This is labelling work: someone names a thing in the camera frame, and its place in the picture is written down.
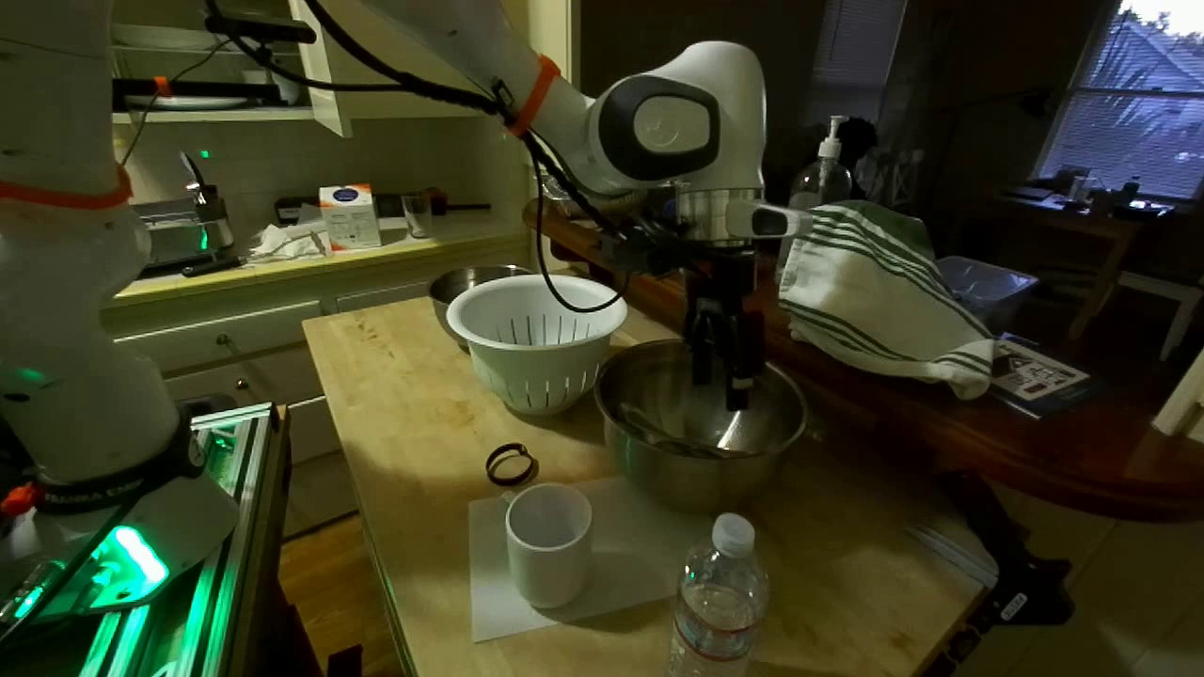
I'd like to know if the black rubber ring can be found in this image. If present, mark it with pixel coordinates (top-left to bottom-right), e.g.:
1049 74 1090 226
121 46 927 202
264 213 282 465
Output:
481 441 542 489

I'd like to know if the black clamp device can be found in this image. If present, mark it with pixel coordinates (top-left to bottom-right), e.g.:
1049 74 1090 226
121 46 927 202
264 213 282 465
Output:
902 464 1080 633

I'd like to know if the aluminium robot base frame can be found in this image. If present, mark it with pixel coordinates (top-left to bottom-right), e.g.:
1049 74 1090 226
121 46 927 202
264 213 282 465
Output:
0 399 294 677

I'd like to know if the brown wooden counter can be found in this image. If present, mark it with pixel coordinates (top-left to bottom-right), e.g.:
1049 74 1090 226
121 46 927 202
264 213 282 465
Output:
539 198 1204 528

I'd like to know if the clear plastic water bottle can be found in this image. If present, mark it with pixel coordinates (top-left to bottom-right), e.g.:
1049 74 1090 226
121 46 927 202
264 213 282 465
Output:
661 513 771 677

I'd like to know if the white plastic colander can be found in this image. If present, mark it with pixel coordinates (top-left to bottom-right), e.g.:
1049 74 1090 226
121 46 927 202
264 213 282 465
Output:
443 270 634 422

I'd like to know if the clear soap pump bottle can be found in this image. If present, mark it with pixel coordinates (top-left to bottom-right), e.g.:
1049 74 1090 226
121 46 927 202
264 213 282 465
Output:
785 113 867 213

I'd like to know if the black device with green light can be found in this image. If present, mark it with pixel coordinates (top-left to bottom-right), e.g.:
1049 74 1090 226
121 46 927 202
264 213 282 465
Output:
128 145 250 283

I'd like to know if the large silver metal bowl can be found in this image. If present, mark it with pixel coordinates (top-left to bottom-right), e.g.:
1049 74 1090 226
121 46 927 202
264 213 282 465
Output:
596 337 813 515

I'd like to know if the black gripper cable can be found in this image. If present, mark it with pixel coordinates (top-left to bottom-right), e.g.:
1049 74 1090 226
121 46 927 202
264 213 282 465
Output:
518 125 634 320

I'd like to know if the clear plastic container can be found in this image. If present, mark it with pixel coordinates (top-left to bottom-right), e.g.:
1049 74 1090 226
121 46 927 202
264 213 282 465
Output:
938 253 1045 332

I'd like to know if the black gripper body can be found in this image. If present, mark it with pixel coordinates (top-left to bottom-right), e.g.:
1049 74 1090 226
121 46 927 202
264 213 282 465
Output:
676 236 769 325

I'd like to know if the green striped white towel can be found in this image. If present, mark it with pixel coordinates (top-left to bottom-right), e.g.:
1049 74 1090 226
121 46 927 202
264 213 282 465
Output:
775 198 1002 406

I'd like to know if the white ceramic cup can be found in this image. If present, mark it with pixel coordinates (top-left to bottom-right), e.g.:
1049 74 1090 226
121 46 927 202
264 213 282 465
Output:
499 481 600 617

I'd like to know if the printed magazine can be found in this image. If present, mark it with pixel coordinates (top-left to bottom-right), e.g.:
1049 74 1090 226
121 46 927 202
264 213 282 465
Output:
990 333 1098 424

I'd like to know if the window with frame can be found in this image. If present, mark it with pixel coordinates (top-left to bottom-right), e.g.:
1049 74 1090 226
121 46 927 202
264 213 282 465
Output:
1031 0 1204 207

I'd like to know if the white paper sheet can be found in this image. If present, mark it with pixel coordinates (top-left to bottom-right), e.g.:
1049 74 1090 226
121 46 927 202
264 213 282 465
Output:
465 485 696 646

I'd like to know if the white drawer cabinet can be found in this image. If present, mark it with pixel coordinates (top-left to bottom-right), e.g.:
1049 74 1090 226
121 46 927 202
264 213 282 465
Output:
104 211 539 539

